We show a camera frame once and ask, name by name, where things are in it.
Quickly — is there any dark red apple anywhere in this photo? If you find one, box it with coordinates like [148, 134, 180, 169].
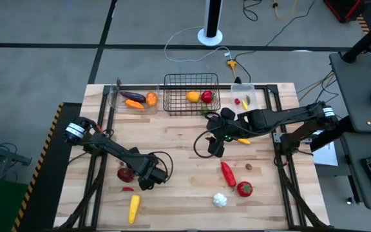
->
[117, 167, 135, 184]

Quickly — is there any long black floor cable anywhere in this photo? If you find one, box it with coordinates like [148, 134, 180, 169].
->
[233, 0, 318, 65]

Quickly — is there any large clear plastic bin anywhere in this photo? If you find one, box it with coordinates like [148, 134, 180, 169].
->
[108, 84, 160, 116]

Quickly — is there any orange carrot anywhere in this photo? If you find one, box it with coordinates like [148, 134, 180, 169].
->
[124, 99, 146, 111]

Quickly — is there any grey desk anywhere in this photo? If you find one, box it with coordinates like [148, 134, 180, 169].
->
[329, 51, 371, 211]

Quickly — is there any yellow power plug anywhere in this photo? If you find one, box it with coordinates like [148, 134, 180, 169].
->
[226, 59, 238, 78]

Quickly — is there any black wire basket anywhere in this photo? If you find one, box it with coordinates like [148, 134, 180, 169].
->
[163, 73, 222, 117]

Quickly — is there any black mat with hazard stripes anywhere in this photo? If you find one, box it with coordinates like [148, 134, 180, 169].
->
[356, 14, 371, 35]
[11, 102, 82, 232]

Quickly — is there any orange citrus fruit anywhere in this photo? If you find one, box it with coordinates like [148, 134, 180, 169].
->
[185, 91, 202, 103]

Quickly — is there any looped black floor cable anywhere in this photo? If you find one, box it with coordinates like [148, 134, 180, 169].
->
[242, 0, 263, 22]

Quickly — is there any red and black toolbox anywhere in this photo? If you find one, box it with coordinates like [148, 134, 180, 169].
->
[323, 0, 365, 24]

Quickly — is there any purple eggplant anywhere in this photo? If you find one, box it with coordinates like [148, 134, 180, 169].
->
[119, 91, 147, 104]

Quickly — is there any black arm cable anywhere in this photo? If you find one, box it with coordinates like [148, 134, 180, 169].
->
[148, 150, 174, 181]
[193, 127, 225, 159]

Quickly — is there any small translucent plastic container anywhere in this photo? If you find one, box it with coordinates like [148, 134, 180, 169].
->
[230, 82, 259, 114]

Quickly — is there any yellow corn cob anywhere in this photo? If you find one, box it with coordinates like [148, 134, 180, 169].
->
[128, 194, 141, 225]

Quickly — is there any long red pepper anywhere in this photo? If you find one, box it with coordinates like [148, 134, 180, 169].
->
[220, 161, 238, 188]

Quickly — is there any grey metal stand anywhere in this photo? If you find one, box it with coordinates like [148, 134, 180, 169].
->
[0, 128, 33, 181]

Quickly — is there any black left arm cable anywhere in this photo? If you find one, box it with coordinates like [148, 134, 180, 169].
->
[148, 150, 174, 181]

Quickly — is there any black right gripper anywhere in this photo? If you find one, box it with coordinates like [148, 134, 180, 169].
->
[205, 108, 251, 159]

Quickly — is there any white paper sheet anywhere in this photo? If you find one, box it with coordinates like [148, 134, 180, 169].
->
[312, 141, 339, 167]

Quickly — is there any white floor cable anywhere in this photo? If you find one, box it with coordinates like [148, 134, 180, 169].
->
[164, 26, 233, 63]

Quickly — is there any black and white floor post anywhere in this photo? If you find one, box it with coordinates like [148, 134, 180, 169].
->
[197, 0, 224, 47]

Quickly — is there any yellow floor cable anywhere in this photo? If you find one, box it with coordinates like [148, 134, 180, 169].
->
[296, 73, 334, 95]
[271, 0, 299, 19]

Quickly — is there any white garlic bulb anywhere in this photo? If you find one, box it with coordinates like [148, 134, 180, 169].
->
[213, 192, 228, 208]

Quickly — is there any red tomato with green top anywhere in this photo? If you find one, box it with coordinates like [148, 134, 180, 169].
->
[236, 181, 254, 198]

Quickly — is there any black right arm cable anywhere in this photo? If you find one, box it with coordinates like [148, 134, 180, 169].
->
[193, 127, 225, 159]

